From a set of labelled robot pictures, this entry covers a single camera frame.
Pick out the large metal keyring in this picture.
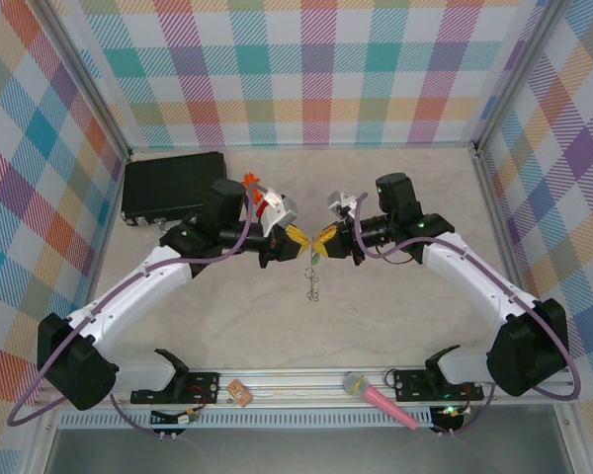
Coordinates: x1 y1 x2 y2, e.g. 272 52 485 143
303 261 323 302

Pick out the orange plastic toy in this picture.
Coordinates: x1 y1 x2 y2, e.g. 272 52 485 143
241 170 261 204

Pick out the black hard case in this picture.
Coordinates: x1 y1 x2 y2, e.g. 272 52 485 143
121 150 229 231

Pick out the small orange patterned card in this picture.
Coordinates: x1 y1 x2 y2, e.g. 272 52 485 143
226 378 254 408

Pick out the pink toy microphone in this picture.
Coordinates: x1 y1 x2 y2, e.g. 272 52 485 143
343 371 421 433

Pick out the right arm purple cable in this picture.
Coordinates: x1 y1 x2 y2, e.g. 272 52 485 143
354 192 582 438

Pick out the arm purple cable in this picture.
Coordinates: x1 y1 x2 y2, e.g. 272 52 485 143
7 183 273 439
354 192 582 438

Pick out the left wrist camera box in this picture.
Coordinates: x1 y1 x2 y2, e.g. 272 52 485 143
261 189 300 236

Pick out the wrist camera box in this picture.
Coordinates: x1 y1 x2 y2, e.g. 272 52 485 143
327 190 360 219
261 189 300 236

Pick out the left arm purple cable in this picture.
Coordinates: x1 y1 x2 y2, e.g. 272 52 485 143
7 183 273 439

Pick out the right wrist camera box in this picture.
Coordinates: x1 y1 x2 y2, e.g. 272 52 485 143
327 190 360 219

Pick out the aluminium frame bar short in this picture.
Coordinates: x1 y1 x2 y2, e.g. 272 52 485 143
468 147 550 366

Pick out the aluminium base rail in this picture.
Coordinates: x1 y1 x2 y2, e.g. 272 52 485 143
33 364 578 412

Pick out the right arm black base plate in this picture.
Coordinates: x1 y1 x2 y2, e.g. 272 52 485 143
393 368 486 403

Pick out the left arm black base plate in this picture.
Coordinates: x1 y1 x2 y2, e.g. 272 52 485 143
129 370 221 406

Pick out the white slotted cable duct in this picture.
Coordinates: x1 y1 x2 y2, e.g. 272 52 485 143
57 407 459 432

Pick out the aluminium frame post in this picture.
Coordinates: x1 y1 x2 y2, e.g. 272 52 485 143
471 0 572 157
39 0 133 160

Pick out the small connector with wires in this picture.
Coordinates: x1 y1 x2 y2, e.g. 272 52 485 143
431 402 476 432
149 406 200 429

